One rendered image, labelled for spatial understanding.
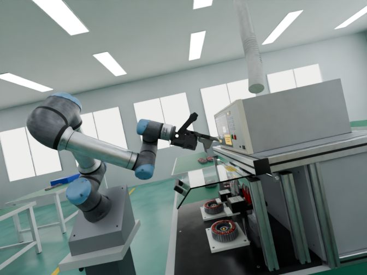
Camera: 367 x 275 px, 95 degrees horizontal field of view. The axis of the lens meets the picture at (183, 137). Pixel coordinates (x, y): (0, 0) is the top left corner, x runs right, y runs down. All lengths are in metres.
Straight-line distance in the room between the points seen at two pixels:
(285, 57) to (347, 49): 2.02
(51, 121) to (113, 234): 0.63
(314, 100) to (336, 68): 6.94
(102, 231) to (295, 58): 6.81
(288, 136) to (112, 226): 0.93
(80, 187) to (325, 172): 1.00
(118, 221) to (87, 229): 0.17
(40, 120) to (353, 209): 1.04
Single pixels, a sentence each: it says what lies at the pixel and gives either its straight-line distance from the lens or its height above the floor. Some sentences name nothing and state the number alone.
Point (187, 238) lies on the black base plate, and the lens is 0.90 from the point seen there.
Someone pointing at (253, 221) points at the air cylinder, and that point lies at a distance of 0.83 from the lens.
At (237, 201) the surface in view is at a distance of 0.78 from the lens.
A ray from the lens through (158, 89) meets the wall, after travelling 5.70.
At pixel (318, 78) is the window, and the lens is 7.23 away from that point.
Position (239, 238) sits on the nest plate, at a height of 0.78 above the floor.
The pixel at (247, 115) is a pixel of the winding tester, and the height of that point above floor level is 1.25.
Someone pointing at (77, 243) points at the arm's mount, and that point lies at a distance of 1.16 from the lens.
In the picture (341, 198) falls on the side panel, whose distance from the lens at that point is 0.73.
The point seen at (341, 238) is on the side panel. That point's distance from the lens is 0.77.
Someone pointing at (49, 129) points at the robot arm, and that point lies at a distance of 0.72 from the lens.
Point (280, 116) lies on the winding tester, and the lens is 0.71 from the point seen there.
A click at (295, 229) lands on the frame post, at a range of 0.68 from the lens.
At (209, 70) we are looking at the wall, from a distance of 5.90.
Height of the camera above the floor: 1.23
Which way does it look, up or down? level
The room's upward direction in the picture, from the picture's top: 12 degrees counter-clockwise
